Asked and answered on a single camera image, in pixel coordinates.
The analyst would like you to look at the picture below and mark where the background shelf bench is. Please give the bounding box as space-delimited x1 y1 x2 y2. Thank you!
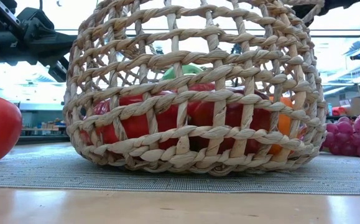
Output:
17 101 70 136

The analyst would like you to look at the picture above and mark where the small red fruit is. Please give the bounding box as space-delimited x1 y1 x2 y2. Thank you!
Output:
187 82 229 155

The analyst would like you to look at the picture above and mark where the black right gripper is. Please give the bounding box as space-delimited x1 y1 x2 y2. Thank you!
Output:
292 0 326 19

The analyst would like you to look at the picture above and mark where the red background box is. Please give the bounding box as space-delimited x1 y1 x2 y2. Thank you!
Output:
331 106 348 116

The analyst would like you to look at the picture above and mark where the red bell pepper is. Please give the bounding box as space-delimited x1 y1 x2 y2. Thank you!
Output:
80 93 151 152

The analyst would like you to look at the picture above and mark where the black table frame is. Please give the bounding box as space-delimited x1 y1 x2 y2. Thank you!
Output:
16 135 72 146

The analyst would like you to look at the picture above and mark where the grey woven placemat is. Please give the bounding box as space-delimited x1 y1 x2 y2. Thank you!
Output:
0 141 360 196

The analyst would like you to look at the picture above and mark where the orange fruit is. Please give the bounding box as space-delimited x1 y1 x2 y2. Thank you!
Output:
267 95 295 156

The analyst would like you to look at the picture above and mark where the green apple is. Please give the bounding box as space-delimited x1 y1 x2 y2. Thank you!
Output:
162 63 205 81

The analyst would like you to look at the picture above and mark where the woven straw basket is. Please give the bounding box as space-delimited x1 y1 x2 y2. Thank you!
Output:
62 0 329 177

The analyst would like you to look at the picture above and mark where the purple grape bunch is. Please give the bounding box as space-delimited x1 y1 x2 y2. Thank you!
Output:
319 114 360 159

